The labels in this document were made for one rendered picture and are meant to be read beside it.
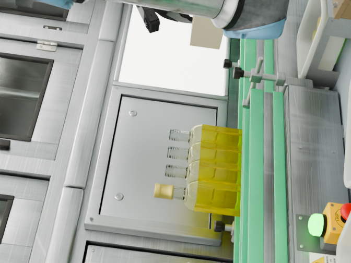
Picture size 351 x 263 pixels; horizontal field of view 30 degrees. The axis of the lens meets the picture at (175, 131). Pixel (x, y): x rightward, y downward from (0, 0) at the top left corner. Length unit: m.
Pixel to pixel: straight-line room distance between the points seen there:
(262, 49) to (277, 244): 0.68
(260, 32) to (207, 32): 0.34
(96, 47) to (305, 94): 0.71
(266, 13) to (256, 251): 0.46
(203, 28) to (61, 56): 0.61
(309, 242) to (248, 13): 0.47
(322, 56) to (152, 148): 0.51
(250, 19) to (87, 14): 1.01
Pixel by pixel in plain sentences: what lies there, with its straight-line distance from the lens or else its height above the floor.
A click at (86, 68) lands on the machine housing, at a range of 1.98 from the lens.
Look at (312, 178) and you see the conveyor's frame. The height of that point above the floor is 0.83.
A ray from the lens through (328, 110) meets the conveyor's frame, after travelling 1.58.
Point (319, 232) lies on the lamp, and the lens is 1.31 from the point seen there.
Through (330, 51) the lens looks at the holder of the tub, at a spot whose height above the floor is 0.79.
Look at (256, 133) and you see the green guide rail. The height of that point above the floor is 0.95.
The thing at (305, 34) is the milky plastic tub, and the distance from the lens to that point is 1.77.
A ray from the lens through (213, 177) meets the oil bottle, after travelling 1.54.
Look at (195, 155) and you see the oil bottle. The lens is 1.57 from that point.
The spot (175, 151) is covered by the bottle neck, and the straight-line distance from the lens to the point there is 1.59.
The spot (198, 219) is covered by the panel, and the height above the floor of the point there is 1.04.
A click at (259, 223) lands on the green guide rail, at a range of 1.36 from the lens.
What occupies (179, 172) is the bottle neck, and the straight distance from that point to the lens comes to 1.55.
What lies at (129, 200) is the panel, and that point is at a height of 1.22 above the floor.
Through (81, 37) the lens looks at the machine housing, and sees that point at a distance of 2.08.
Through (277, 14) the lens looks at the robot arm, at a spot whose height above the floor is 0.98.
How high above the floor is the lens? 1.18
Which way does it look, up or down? 2 degrees down
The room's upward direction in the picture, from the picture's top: 82 degrees counter-clockwise
